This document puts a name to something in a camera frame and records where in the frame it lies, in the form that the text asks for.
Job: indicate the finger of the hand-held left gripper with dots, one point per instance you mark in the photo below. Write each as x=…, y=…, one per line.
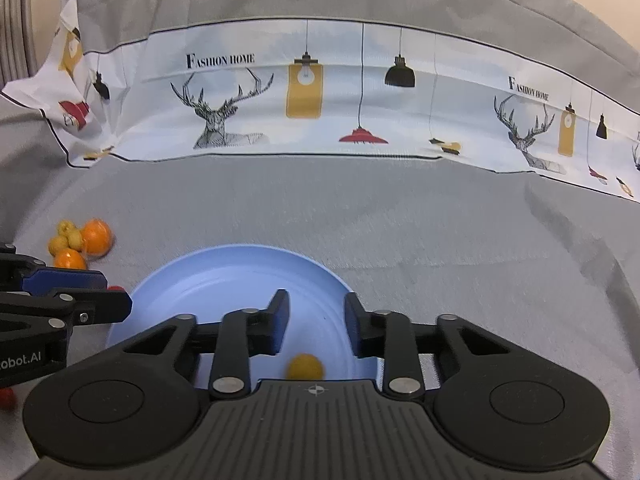
x=100, y=307
x=65, y=280

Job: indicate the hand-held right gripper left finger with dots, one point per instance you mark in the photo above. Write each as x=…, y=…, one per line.
x=279, y=327

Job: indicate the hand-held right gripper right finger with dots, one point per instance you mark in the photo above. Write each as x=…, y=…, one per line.
x=352, y=330

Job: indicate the small orange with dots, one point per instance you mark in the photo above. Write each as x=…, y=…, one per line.
x=70, y=260

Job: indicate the small red fruit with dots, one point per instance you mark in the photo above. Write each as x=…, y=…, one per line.
x=116, y=288
x=6, y=398

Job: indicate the small yellow round fruit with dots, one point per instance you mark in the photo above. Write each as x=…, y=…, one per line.
x=75, y=241
x=65, y=228
x=57, y=245
x=305, y=366

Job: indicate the large orange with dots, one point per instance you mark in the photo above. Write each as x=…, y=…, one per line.
x=96, y=238

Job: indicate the light blue plate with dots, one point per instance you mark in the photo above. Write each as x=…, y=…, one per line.
x=225, y=280

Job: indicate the grey bed sheet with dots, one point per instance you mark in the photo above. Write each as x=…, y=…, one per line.
x=400, y=235

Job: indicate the grey ribbed panel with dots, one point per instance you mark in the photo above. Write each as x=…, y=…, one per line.
x=15, y=20

